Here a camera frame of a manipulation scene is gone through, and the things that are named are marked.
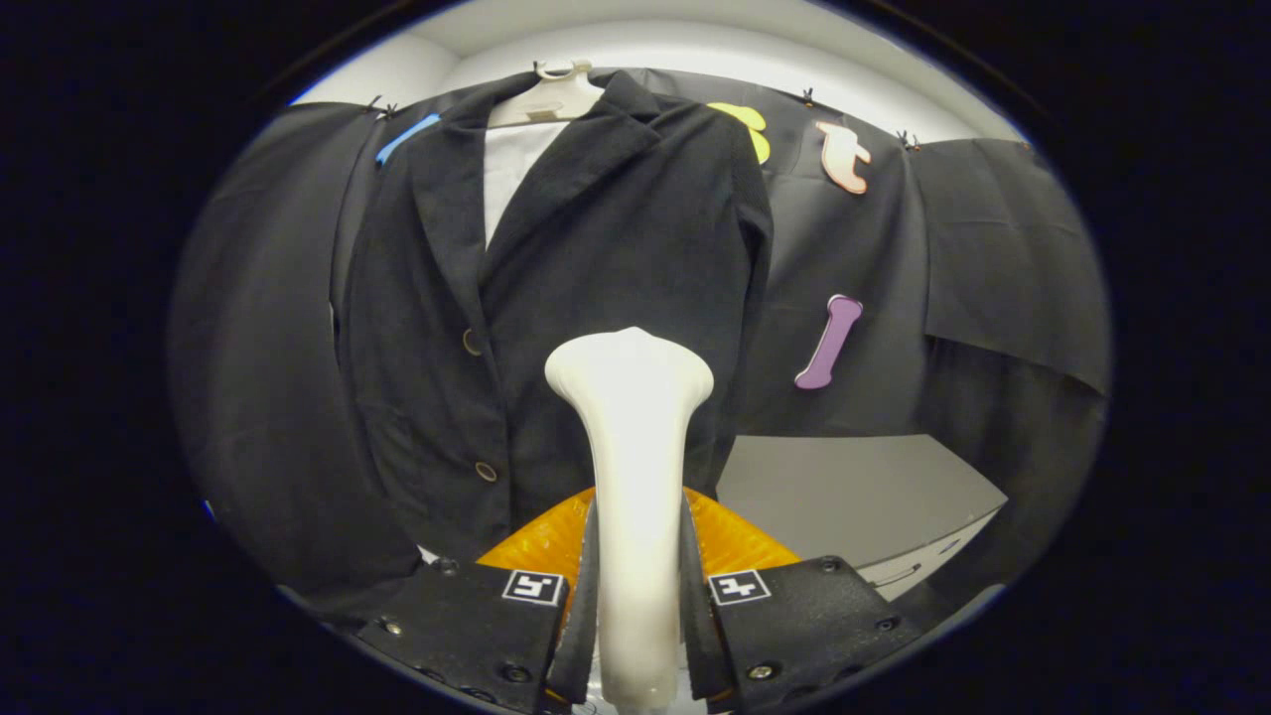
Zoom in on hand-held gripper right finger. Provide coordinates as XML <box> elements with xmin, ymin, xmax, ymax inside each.
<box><xmin>680</xmin><ymin>487</ymin><xmax>924</xmax><ymax>715</ymax></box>

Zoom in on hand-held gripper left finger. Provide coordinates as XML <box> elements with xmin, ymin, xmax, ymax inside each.
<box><xmin>357</xmin><ymin>487</ymin><xmax>602</xmax><ymax>715</ymax></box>

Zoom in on white garment steamer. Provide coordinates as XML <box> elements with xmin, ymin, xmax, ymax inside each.
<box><xmin>544</xmin><ymin>328</ymin><xmax>716</xmax><ymax>715</ymax></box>

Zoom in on black blazer jacket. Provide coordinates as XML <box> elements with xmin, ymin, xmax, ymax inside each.
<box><xmin>333</xmin><ymin>70</ymin><xmax>776</xmax><ymax>587</ymax></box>

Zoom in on white shirt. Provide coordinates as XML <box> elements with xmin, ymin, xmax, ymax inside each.
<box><xmin>484</xmin><ymin>121</ymin><xmax>572</xmax><ymax>249</ymax></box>

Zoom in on beige clothes hanger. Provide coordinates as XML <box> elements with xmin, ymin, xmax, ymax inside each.
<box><xmin>487</xmin><ymin>60</ymin><xmax>605</xmax><ymax>128</ymax></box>

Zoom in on grey cabinet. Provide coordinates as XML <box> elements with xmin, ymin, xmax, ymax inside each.
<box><xmin>715</xmin><ymin>434</ymin><xmax>1009</xmax><ymax>602</ymax></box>

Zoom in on black backdrop cloth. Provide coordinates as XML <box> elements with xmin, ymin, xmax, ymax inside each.
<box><xmin>167</xmin><ymin>68</ymin><xmax>1111</xmax><ymax>627</ymax></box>

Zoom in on row of black clips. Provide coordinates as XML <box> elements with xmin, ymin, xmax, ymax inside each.
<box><xmin>369</xmin><ymin>87</ymin><xmax>919</xmax><ymax>150</ymax></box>

